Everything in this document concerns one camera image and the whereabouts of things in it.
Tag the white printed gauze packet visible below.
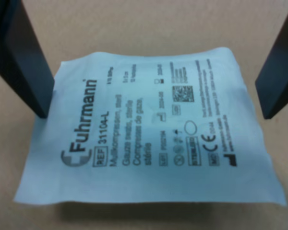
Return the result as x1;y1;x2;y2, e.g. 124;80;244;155
13;46;287;210

